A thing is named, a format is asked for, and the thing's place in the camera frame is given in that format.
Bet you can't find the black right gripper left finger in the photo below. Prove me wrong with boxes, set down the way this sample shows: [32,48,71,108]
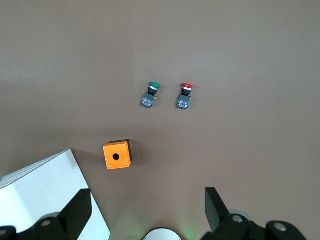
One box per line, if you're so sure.
[0,188,92,240]

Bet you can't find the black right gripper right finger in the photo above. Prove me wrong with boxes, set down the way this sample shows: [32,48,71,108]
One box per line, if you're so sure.
[201,186,308,240]

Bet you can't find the red mushroom push button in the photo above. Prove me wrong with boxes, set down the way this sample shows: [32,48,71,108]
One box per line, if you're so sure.
[174,82,195,110]

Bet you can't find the white drawer cabinet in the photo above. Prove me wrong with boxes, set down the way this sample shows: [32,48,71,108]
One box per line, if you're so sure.
[0,148,111,240]

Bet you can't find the green mushroom push button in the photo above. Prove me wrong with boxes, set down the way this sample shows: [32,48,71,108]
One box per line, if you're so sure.
[139,80,162,109]

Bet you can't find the orange button enclosure box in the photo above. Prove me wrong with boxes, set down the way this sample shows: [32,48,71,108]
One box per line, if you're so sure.
[102,139,134,171]

